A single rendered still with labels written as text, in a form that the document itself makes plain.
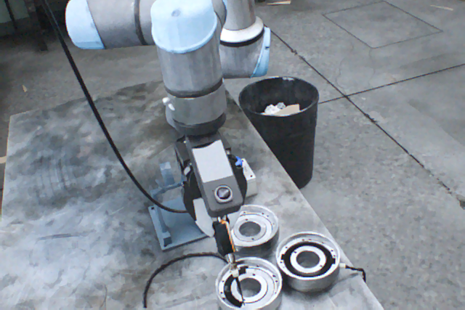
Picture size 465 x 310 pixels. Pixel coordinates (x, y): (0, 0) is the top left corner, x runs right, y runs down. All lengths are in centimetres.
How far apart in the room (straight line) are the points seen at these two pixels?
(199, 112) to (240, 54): 54
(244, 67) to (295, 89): 110
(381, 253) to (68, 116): 124
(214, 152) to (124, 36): 20
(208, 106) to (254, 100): 160
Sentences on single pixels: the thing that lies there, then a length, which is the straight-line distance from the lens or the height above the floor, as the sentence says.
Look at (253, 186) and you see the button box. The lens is 101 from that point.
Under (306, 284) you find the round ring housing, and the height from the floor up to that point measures 83.
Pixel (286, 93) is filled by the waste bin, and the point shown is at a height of 36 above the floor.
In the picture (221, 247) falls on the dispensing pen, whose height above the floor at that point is 92.
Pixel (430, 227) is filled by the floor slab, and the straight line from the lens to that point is 214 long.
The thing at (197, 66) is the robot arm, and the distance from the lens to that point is 60.
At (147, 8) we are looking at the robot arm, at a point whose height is 125.
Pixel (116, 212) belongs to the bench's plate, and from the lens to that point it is 106.
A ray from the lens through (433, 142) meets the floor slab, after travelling 261.
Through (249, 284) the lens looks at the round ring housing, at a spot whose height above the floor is 81.
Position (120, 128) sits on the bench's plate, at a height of 80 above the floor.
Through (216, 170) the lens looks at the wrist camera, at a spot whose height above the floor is 108.
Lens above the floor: 147
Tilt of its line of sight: 34 degrees down
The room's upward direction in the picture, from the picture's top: 7 degrees counter-clockwise
